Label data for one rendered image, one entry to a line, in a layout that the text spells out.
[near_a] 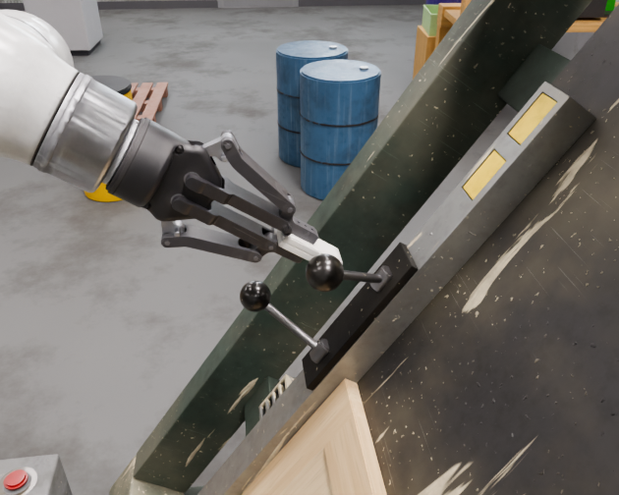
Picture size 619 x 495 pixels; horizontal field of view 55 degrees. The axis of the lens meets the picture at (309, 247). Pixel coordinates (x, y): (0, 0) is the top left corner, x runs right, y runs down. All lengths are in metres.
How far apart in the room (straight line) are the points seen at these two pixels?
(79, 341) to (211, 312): 0.63
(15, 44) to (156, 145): 0.13
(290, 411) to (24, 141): 0.44
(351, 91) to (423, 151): 2.87
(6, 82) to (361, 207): 0.52
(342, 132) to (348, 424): 3.20
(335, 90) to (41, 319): 2.08
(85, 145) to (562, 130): 0.43
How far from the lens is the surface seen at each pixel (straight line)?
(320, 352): 0.70
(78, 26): 7.97
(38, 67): 0.52
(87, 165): 0.52
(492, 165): 0.63
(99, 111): 0.52
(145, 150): 0.52
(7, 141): 0.52
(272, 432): 0.78
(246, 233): 0.57
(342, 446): 0.68
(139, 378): 2.75
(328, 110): 3.74
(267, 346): 0.99
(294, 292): 0.92
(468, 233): 0.63
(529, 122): 0.63
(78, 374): 2.85
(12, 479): 1.25
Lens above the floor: 1.86
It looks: 32 degrees down
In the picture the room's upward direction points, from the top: straight up
